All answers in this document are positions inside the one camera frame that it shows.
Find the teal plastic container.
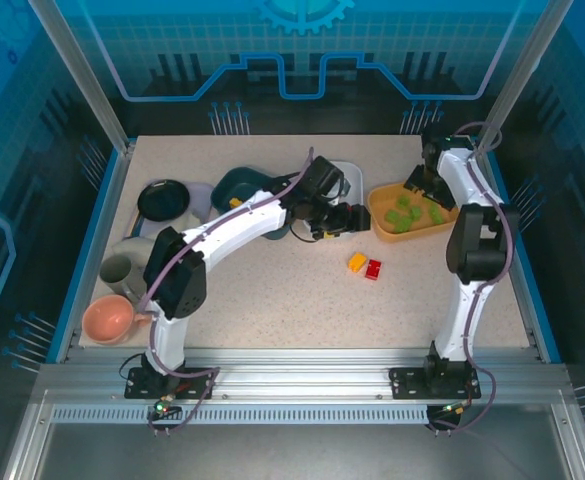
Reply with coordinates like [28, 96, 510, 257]
[210, 166, 293, 242]

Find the grey cup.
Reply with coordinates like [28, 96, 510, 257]
[99, 253, 147, 297]

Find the orange plastic container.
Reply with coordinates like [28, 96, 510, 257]
[366, 182, 461, 245]

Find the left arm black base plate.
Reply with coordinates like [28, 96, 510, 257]
[126, 367, 217, 400]

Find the aluminium frame post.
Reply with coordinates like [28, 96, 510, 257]
[475, 0, 576, 154]
[28, 0, 136, 154]

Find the aluminium front rail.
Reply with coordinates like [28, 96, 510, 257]
[39, 347, 568, 401]

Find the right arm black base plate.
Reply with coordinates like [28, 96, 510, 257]
[389, 367, 482, 400]

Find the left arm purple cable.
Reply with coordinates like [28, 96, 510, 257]
[116, 145, 318, 437]

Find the blue table side trim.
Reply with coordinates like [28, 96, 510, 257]
[46, 149, 123, 364]

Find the lavender plastic tray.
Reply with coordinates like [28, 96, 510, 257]
[126, 182, 214, 239]

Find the slotted grey cable duct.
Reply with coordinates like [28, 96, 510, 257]
[51, 404, 431, 426]

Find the pink cup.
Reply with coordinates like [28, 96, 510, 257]
[81, 293, 153, 346]

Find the black round plate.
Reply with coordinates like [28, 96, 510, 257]
[137, 178, 192, 221]

